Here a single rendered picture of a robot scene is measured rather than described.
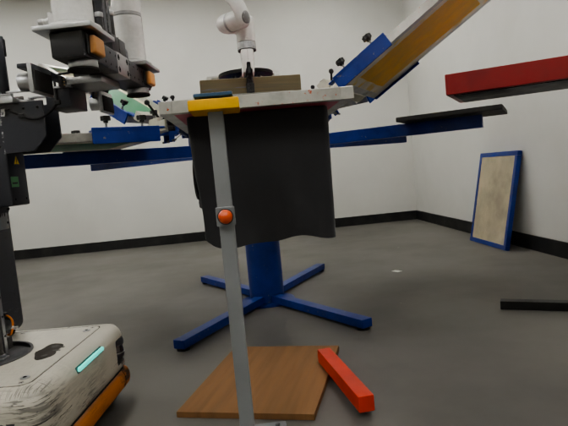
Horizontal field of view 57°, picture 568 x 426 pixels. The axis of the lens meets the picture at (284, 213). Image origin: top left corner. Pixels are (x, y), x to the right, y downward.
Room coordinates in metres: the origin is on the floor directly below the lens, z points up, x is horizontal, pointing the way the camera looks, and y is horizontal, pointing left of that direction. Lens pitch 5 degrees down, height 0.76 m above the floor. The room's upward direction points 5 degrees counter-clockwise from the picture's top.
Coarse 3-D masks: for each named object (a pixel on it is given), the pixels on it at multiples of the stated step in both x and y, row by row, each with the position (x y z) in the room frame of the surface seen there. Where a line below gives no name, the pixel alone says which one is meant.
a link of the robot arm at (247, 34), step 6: (222, 18) 2.08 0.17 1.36; (252, 18) 2.14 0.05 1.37; (216, 24) 2.10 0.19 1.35; (222, 24) 2.08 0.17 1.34; (252, 24) 2.14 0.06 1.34; (222, 30) 2.10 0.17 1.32; (228, 30) 2.09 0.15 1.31; (240, 30) 2.13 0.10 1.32; (246, 30) 2.12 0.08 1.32; (252, 30) 2.13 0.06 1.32; (240, 36) 2.13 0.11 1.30; (246, 36) 2.12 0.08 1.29; (252, 36) 2.13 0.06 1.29
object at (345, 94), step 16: (240, 96) 1.58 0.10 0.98; (256, 96) 1.58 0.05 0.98; (272, 96) 1.59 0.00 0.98; (288, 96) 1.59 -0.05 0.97; (304, 96) 1.59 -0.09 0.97; (320, 96) 1.60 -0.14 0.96; (336, 96) 1.60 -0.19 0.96; (352, 96) 1.60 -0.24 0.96; (160, 112) 1.57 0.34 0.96; (176, 112) 1.57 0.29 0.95
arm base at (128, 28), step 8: (120, 16) 1.70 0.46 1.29; (128, 16) 1.70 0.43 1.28; (136, 16) 1.72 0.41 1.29; (120, 24) 1.70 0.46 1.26; (128, 24) 1.70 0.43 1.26; (136, 24) 1.72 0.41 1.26; (120, 32) 1.70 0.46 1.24; (128, 32) 1.70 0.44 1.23; (136, 32) 1.72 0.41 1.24; (128, 40) 1.70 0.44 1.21; (136, 40) 1.71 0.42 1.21; (144, 40) 1.75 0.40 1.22; (128, 48) 1.70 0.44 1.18; (136, 48) 1.71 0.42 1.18; (144, 48) 1.74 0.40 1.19; (128, 56) 1.70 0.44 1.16; (136, 56) 1.71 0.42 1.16; (144, 56) 1.73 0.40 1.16
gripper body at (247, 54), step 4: (244, 48) 2.12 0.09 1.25; (248, 48) 2.12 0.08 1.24; (252, 48) 2.13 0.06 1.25; (240, 52) 2.17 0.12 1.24; (244, 52) 2.11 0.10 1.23; (248, 52) 2.11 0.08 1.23; (252, 52) 2.12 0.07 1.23; (244, 56) 2.11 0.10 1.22; (248, 56) 2.11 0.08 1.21; (252, 56) 2.11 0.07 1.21; (244, 60) 2.11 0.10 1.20; (248, 60) 2.11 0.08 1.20; (252, 60) 2.11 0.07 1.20; (244, 64) 2.11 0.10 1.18; (252, 64) 2.11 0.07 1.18; (244, 68) 2.11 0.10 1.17; (252, 68) 2.11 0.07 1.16; (244, 72) 2.11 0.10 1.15; (252, 72) 2.12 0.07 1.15; (244, 76) 2.20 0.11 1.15
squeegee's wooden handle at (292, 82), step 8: (200, 80) 2.13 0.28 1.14; (208, 80) 2.13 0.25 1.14; (216, 80) 2.13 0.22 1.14; (224, 80) 2.14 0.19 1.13; (232, 80) 2.14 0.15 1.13; (240, 80) 2.14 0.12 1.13; (256, 80) 2.14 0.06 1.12; (264, 80) 2.15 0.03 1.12; (272, 80) 2.15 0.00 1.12; (280, 80) 2.15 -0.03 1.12; (288, 80) 2.15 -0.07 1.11; (296, 80) 2.15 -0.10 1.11; (200, 88) 2.13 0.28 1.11; (208, 88) 2.13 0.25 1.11; (216, 88) 2.13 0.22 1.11; (224, 88) 2.14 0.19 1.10; (232, 88) 2.14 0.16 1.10; (240, 88) 2.14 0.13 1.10; (256, 88) 2.14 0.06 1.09; (264, 88) 2.15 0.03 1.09; (272, 88) 2.15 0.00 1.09; (280, 88) 2.15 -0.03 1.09; (288, 88) 2.15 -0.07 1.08; (296, 88) 2.15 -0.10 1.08
